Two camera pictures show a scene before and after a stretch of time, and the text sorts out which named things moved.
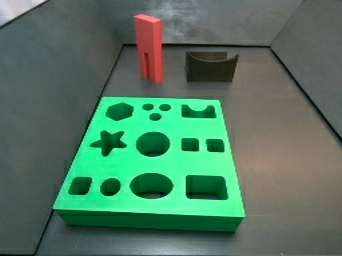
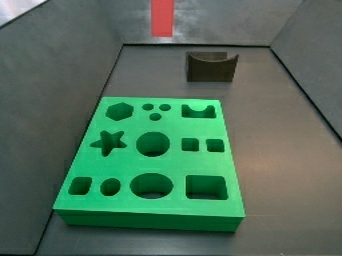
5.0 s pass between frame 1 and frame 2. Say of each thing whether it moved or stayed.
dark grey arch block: stayed
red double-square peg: moved
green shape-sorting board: stayed
